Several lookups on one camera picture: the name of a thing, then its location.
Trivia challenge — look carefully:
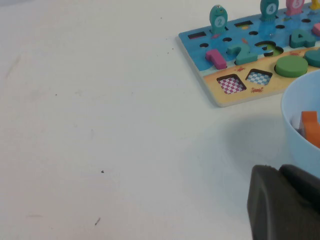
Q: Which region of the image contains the magenta wooden number 1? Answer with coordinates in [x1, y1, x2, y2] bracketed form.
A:
[205, 48, 228, 70]

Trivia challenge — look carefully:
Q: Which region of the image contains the pink fish piece numbered 5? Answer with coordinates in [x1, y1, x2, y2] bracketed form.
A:
[285, 0, 306, 16]

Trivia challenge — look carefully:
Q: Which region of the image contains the teal wooden heart piece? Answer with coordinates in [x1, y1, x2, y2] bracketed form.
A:
[303, 48, 320, 68]

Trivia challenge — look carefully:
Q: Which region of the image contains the teal fish piece numbered 2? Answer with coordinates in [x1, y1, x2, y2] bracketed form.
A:
[208, 4, 229, 35]

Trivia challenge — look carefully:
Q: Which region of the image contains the orange wooden fish piece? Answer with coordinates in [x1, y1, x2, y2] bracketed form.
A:
[299, 111, 320, 150]

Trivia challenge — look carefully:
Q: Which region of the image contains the light blue plastic bowl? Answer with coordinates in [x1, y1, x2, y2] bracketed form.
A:
[280, 69, 320, 180]

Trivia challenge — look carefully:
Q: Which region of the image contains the green wooden circle piece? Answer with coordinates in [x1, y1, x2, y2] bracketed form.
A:
[274, 55, 309, 78]

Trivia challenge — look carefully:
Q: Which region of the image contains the teal wooden number 2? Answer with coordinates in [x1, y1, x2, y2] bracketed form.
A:
[226, 43, 258, 66]

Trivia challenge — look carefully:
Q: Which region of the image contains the teal fish piece numbered 4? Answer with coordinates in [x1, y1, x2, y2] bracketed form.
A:
[259, 0, 280, 22]

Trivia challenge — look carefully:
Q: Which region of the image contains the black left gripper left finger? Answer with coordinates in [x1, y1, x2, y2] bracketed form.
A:
[247, 164, 320, 240]

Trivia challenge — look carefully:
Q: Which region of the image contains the teal wooden number 4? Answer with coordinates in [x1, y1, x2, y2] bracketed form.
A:
[289, 29, 317, 49]

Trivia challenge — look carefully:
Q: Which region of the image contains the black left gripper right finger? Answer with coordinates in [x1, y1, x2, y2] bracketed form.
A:
[278, 163, 320, 214]

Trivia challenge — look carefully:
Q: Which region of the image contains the colourful wooden puzzle board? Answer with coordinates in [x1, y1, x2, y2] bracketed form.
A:
[177, 2, 320, 109]

